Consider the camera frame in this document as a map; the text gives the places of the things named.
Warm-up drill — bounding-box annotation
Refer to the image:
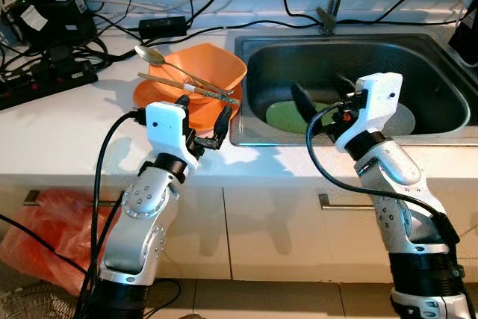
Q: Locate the stainless steel sink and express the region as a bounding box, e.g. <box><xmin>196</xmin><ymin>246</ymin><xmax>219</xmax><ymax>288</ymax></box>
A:
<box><xmin>230</xmin><ymin>31</ymin><xmax>478</xmax><ymax>146</ymax></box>

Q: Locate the metal spoon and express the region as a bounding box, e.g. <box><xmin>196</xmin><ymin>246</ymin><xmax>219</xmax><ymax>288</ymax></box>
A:
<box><xmin>134</xmin><ymin>45</ymin><xmax>225</xmax><ymax>90</ymax></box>

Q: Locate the black charger box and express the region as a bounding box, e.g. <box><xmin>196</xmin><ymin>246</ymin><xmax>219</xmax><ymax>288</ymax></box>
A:
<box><xmin>11</xmin><ymin>0</ymin><xmax>98</xmax><ymax>51</ymax></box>

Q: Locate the metal fork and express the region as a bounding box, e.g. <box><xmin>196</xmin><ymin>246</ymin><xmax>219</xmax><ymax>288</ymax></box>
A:
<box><xmin>179</xmin><ymin>72</ymin><xmax>225</xmax><ymax>94</ymax></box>

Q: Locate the orange plastic plate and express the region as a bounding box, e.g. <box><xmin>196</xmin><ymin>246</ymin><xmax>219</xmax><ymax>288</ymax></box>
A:
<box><xmin>133</xmin><ymin>72</ymin><xmax>243</xmax><ymax>133</ymax></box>

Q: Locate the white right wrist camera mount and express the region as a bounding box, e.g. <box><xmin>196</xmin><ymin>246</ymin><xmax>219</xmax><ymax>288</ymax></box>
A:
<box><xmin>334</xmin><ymin>72</ymin><xmax>404</xmax><ymax>152</ymax></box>

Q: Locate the green plate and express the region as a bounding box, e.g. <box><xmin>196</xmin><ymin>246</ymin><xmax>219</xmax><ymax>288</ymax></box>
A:
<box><xmin>266</xmin><ymin>100</ymin><xmax>337</xmax><ymax>135</ymax></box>

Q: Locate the white kitchen cabinet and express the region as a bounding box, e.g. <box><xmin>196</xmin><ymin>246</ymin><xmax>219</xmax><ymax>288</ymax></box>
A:
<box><xmin>0</xmin><ymin>177</ymin><xmax>478</xmax><ymax>284</ymax></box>

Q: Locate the black power adapter brick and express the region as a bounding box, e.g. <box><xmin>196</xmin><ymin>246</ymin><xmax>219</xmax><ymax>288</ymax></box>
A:
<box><xmin>139</xmin><ymin>16</ymin><xmax>187</xmax><ymax>38</ymax></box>

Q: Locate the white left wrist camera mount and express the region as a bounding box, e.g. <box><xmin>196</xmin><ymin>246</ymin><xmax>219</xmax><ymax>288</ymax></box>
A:
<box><xmin>145</xmin><ymin>101</ymin><xmax>201</xmax><ymax>163</ymax></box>

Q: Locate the pale grey dish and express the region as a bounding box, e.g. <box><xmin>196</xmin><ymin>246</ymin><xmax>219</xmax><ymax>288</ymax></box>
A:
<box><xmin>385</xmin><ymin>104</ymin><xmax>415</xmax><ymax>137</ymax></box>

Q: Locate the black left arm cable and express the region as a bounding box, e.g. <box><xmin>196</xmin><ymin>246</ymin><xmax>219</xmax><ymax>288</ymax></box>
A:
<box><xmin>78</xmin><ymin>110</ymin><xmax>149</xmax><ymax>319</ymax></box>

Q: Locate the orange plastic bag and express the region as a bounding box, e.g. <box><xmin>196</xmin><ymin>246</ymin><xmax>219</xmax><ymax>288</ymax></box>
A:
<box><xmin>0</xmin><ymin>188</ymin><xmax>120</xmax><ymax>294</ymax></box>

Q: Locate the black appliance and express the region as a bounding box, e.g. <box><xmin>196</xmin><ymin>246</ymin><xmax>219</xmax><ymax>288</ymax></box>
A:
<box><xmin>448</xmin><ymin>0</ymin><xmax>478</xmax><ymax>66</ymax></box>

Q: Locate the orange plastic bowl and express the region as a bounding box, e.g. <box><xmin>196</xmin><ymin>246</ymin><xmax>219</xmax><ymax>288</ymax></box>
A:
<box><xmin>148</xmin><ymin>43</ymin><xmax>248</xmax><ymax>107</ymax></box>

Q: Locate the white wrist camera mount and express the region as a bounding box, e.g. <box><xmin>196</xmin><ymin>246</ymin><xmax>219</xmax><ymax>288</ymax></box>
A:
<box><xmin>334</xmin><ymin>72</ymin><xmax>404</xmax><ymax>152</ymax></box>
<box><xmin>145</xmin><ymin>101</ymin><xmax>201</xmax><ymax>163</ymax></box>

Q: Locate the black power strip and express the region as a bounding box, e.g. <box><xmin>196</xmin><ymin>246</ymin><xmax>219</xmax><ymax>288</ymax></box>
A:
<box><xmin>0</xmin><ymin>61</ymin><xmax>99</xmax><ymax>111</ymax></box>

